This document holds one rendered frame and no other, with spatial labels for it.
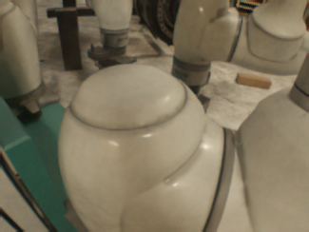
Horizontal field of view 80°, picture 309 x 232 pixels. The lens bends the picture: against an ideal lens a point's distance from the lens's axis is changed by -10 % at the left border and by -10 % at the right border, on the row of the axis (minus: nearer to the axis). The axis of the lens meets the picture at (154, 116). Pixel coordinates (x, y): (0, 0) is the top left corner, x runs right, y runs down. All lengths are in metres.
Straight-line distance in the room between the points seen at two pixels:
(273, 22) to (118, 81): 0.30
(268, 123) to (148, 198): 0.12
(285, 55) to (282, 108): 0.25
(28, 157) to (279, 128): 0.25
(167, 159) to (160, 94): 0.05
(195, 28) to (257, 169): 0.30
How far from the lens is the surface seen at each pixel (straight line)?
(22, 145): 0.25
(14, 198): 0.30
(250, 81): 2.51
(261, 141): 0.19
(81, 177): 0.18
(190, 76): 0.46
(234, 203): 0.19
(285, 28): 0.41
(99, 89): 0.18
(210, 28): 0.42
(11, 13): 0.57
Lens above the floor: 1.09
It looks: 40 degrees down
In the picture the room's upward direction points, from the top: 7 degrees clockwise
